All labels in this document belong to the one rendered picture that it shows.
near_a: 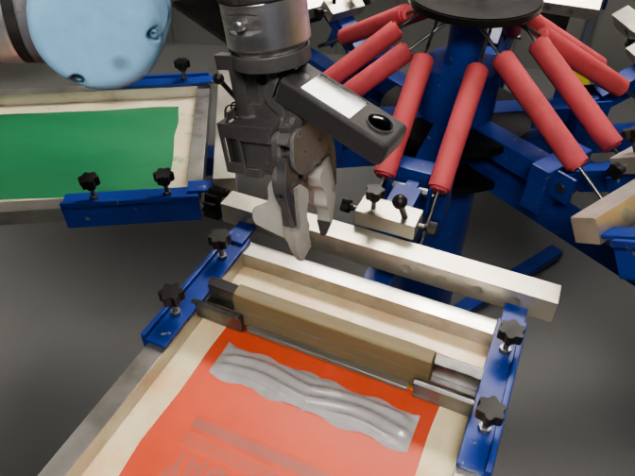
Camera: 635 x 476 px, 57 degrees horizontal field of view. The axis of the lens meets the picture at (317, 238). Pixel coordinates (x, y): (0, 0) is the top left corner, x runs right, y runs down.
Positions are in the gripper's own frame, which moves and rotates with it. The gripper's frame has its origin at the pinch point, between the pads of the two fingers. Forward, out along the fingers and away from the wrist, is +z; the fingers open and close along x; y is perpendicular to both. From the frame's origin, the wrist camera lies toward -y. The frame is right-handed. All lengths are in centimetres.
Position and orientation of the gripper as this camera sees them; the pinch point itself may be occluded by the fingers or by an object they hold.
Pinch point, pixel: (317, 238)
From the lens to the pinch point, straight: 62.1
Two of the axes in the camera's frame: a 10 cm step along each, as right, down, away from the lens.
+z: 1.2, 8.3, 5.4
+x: -4.7, 5.3, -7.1
